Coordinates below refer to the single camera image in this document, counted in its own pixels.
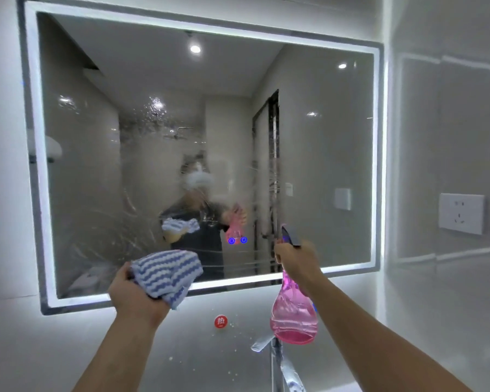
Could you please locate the person's right hand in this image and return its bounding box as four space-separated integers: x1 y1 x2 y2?
274 239 325 298

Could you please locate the person's left hand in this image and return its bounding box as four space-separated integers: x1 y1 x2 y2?
107 261 171 329

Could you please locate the blue white striped cloth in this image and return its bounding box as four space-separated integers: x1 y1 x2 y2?
130 249 204 311

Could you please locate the pink spray bottle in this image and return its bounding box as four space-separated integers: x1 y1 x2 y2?
270 224 319 346

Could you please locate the person's left forearm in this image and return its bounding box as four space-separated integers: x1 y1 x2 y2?
72 309 161 392

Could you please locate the person's right forearm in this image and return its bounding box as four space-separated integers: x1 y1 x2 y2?
308 277 474 392

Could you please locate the chrome faucet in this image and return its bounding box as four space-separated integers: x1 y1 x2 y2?
251 333 301 392

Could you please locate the lit frame wall mirror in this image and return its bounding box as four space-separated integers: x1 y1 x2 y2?
17 0 386 316

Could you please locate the white wall socket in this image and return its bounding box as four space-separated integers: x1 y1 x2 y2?
439 193 486 236

